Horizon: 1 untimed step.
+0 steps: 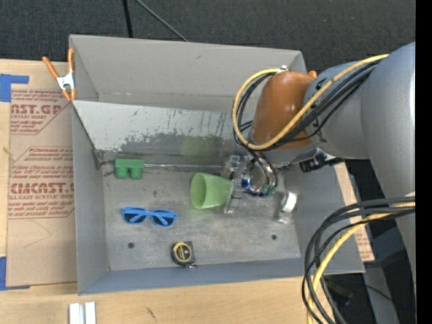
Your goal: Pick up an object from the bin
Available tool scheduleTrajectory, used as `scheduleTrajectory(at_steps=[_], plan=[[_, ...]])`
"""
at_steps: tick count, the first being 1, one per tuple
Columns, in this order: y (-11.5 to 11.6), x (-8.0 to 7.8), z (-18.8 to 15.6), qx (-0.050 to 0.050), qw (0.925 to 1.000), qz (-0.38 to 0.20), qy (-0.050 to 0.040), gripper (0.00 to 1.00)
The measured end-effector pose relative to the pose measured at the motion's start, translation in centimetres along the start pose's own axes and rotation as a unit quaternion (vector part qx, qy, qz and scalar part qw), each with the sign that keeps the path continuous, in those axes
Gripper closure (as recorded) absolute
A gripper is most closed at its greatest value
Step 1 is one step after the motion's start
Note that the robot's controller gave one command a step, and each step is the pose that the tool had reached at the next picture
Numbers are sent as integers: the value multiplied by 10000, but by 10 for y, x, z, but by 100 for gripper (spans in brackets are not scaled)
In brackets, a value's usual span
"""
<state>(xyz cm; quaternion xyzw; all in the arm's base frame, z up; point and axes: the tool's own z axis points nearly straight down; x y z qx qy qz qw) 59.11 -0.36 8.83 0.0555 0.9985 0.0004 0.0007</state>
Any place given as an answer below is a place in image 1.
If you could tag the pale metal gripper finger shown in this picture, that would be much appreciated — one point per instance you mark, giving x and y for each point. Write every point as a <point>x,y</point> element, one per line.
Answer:
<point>235,166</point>
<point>233,199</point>

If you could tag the light green plastic cup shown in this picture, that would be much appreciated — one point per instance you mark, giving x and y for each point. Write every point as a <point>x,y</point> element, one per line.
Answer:
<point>211,191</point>

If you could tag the clear plastic bottle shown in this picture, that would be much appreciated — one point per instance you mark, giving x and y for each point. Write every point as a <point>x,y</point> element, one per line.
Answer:
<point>289,202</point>

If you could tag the grey metal bin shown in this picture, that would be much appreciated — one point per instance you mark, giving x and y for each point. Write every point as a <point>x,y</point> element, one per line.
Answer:
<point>209,235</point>

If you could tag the black and yellow tape measure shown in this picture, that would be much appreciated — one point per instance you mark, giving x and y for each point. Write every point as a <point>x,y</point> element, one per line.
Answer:
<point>183,252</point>

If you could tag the blue sunglasses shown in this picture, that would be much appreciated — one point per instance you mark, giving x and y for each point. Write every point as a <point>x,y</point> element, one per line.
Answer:
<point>162,216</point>

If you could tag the green toy building block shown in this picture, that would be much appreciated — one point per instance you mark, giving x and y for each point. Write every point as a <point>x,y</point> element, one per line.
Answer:
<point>129,168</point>

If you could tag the brown cardboard board red print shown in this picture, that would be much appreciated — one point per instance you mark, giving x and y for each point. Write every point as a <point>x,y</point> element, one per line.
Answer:
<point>40,245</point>

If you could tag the black cylinder on white bracket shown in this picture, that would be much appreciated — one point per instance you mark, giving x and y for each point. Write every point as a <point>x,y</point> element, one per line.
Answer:
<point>315,164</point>

